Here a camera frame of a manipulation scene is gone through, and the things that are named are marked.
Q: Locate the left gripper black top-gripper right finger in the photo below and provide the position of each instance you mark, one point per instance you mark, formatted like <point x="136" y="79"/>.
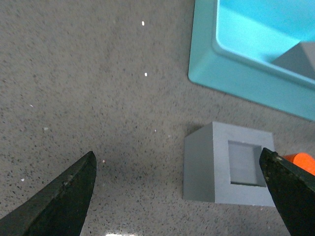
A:
<point x="292" y="190"/>

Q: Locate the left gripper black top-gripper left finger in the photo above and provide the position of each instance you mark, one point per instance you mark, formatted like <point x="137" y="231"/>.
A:
<point x="60" y="208"/>

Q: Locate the orange cylinder part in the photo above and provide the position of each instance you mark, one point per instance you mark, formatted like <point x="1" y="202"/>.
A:
<point x="302" y="160"/>

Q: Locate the gray block with square recess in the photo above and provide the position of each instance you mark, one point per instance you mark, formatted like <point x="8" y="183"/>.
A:
<point x="221" y="165"/>

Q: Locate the gray block with round hole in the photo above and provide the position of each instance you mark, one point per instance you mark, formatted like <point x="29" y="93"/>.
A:
<point x="300" y="59"/>

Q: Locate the blue plastic box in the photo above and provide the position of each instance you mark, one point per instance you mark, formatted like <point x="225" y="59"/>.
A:
<point x="234" y="42"/>

